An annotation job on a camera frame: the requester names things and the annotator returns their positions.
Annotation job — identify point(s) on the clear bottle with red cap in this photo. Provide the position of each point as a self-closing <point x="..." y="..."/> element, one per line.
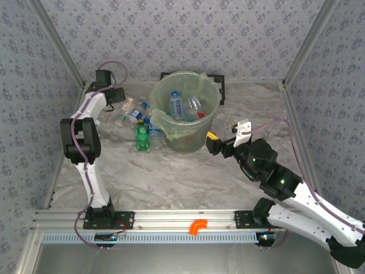
<point x="201" y="114"/>

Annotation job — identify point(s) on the small cream plastic bottle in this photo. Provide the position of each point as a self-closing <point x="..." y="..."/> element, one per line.
<point x="127" y="104"/>

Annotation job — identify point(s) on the white cap blue label bottle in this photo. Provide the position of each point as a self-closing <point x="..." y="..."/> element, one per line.
<point x="97" y="123"/>

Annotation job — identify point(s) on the small clear bottle green cap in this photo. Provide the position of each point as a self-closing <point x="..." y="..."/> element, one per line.
<point x="119" y="121"/>

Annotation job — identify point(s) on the clear bottle blue white label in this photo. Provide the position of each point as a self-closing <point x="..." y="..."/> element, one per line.
<point x="135" y="114"/>

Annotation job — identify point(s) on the clear bottle dark blue label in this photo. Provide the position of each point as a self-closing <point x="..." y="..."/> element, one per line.
<point x="155" y="134"/>

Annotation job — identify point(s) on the tall green labelled soda bottle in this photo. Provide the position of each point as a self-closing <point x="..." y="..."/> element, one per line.
<point x="141" y="137"/>

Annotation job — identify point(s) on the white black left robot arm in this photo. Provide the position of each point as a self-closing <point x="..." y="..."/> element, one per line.
<point x="94" y="182"/>

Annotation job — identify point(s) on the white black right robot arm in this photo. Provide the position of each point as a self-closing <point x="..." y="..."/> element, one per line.
<point x="313" y="211"/>

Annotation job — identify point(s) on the grey translucent plastic bin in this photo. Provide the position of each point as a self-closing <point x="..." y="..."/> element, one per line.
<point x="188" y="140"/>

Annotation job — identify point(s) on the black white checkerboard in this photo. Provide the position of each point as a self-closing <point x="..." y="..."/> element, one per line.
<point x="218" y="81"/>

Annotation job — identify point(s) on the right small circuit board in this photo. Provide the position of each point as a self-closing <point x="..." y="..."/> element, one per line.
<point x="265" y="237"/>

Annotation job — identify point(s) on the small circuit board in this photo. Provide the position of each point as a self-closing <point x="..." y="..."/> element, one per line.
<point x="105" y="237"/>
<point x="265" y="237"/>

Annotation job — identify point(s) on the left small circuit board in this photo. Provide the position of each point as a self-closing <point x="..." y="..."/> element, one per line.
<point x="105" y="237"/>

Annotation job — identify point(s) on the aluminium table side rail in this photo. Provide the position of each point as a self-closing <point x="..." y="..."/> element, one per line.
<point x="55" y="177"/>
<point x="306" y="148"/>

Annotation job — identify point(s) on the aluminium frame post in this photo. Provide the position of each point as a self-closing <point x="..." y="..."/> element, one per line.
<point x="310" y="42"/>
<point x="58" y="42"/>

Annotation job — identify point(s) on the aluminium table back rail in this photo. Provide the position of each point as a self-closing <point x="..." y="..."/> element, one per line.
<point x="251" y="82"/>

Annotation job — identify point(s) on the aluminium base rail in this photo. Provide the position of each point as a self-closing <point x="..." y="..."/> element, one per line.
<point x="182" y="218"/>

